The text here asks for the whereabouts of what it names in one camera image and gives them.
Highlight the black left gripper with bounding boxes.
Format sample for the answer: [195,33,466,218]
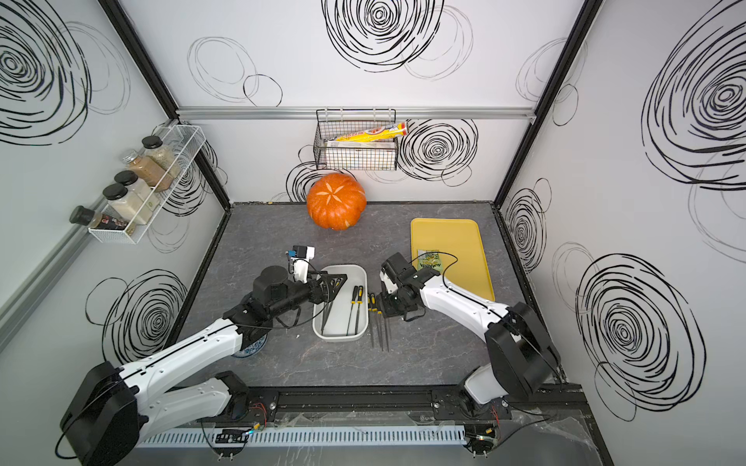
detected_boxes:
[269,268,347,320]

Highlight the file tool top black-yellow handle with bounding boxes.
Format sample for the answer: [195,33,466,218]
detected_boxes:
[367,292,376,349]

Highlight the white plastic storage box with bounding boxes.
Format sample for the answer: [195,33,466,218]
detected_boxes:
[312,264,369,343]

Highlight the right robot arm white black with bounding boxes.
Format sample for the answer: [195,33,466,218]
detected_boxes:
[378,254,561,405]

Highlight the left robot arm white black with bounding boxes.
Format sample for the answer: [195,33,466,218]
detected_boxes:
[59,266,347,465]

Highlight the green snack packet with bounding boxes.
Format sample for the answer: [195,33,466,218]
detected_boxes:
[416,250,444,273]

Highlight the yellow tray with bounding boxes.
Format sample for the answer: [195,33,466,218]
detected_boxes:
[410,219,495,301]

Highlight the orange pumpkin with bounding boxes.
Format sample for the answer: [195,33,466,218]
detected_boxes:
[306,173,367,231]

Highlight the blue patterned bowl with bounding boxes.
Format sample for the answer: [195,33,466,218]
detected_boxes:
[233,335,268,359]

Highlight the yellow tube package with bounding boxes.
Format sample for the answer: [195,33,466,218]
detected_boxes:
[334,122,408,143]

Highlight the clear acrylic spice shelf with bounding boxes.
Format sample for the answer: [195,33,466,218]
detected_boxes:
[81,124,212,254]

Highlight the spice jar brown contents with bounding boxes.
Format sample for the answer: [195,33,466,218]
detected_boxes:
[120,150,173,192]

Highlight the spice jar white contents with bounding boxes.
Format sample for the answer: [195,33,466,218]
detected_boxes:
[102,183,153,225]

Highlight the spice jar black lid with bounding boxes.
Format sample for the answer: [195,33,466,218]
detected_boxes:
[114,170,159,210]
[142,135,179,176]

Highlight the dark sauce bottle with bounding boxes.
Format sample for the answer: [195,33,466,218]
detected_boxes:
[69,206,128,231]

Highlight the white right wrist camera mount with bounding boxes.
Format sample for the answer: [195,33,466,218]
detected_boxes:
[380,271,397,294]

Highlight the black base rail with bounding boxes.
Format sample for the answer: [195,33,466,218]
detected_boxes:
[221,384,587,425]

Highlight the grey slotted cable duct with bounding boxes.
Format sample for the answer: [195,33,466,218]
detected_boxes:
[139,425,466,450]

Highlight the black wire wall basket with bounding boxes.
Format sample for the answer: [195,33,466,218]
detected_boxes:
[313,108,400,172]

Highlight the aluminium wall rail back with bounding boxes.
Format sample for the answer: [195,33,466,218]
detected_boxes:
[168,106,535,122]

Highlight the aluminium wall rail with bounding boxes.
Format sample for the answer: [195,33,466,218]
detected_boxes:
[1,225,102,353]
[168,106,535,122]

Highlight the aluminium wall rail left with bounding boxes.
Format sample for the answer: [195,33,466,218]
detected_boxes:
[1,225,102,353]

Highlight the black corner frame post left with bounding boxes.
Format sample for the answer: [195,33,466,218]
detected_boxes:
[98,0,231,213]

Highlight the black corner frame post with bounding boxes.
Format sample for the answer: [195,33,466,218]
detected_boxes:
[98,0,231,213]
[493,0,603,209]

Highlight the black corner frame post right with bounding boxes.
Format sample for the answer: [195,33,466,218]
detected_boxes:
[493,0,603,209]

